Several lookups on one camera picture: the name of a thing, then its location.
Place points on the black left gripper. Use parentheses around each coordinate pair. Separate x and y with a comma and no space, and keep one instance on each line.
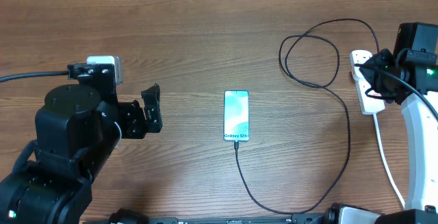
(137,126)

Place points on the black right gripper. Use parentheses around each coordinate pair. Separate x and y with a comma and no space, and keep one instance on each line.
(389,94)

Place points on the Galaxy S24+ smartphone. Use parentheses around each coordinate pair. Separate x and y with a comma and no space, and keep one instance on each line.
(236,116)

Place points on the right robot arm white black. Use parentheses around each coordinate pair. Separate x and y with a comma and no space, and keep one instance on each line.
(408,76)

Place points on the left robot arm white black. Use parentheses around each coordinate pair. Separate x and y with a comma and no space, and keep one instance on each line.
(77,129)

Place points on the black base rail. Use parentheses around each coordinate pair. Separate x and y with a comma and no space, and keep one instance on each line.
(335,214)

